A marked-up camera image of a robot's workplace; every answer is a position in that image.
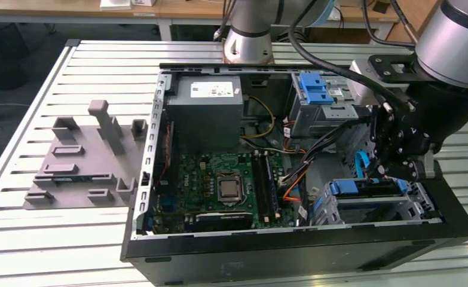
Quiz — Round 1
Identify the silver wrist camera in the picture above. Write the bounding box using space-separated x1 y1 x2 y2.
348 59 392 106

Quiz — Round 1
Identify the metal optical drive cage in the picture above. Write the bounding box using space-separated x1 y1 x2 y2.
287 72 374 140

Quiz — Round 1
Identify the black office chair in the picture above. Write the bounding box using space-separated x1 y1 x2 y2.
0 22 31 91

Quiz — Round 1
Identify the blue plastic drive bracket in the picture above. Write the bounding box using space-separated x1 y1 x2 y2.
299 73 338 106

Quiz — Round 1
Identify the wooden desk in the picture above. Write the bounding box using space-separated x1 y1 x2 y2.
0 0 402 41

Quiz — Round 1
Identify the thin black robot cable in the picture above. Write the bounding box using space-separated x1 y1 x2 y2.
362 0 416 47

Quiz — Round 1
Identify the metal disk bay cage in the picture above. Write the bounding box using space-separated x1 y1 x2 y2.
311 176 446 225

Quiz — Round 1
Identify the silver CPU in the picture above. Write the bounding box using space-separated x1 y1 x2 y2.
219 180 243 199

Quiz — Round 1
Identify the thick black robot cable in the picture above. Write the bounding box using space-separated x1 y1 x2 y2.
287 0 404 113

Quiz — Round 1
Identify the black wire bundle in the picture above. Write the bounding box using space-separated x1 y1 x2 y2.
291 115 374 192

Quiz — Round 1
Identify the yellow wire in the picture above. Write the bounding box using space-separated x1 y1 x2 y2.
240 95 278 140

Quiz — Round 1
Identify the grey parts rack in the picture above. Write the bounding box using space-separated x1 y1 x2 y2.
23 99 150 212

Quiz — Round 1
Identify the CPU socket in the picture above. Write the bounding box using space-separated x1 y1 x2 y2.
212 172 250 207

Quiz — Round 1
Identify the green motherboard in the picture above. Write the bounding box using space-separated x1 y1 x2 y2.
154 150 299 234

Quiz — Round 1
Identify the orange data wire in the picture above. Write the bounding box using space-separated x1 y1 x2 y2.
283 175 307 207

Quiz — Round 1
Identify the black graphics card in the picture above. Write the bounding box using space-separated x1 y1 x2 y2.
192 210 255 232

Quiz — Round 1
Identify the hard disk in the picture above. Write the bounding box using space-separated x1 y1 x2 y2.
328 178 410 199

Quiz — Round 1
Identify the black open PC case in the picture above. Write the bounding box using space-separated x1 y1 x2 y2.
120 62 468 287

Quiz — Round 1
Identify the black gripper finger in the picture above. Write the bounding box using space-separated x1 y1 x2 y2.
367 104 398 177
376 131 408 180

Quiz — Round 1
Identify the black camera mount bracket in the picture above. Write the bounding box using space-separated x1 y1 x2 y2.
366 53 424 85

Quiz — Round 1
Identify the red wire with white connector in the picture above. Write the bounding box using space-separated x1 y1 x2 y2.
280 118 300 152

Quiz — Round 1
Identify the blue data wire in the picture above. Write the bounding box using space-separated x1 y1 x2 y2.
354 151 378 183

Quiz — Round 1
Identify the red and black twisted wire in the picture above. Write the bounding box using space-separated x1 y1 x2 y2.
163 121 176 182

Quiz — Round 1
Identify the grey power supply unit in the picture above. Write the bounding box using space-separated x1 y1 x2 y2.
164 74 246 154

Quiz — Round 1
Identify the brown cabinet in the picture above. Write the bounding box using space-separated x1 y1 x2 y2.
384 0 444 44

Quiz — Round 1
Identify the RAM stick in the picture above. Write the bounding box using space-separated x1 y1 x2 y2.
262 151 282 219

